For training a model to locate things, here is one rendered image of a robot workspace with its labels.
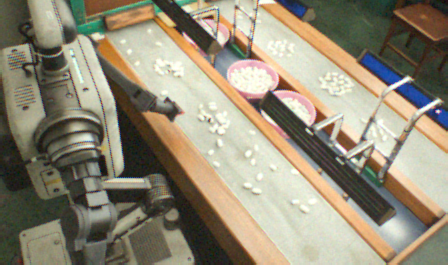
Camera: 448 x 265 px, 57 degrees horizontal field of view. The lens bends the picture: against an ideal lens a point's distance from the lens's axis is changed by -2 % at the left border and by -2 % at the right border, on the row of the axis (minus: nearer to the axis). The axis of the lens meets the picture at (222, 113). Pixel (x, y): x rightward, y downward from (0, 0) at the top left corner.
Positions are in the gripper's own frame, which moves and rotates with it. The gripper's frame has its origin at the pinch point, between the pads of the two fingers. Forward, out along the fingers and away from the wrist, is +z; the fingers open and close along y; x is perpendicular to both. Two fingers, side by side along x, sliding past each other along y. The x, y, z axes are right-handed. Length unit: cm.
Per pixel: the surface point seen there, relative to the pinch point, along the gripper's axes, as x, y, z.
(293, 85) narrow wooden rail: -34, -7, 52
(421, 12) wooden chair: -128, 30, 215
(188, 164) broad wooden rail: 11.6, -21.4, -3.8
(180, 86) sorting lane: -1.2, 23.9, 16.2
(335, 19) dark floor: -85, 102, 235
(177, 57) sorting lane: -8, 45, 24
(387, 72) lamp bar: -66, -45, 40
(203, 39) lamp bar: -30.6, 12.6, -2.4
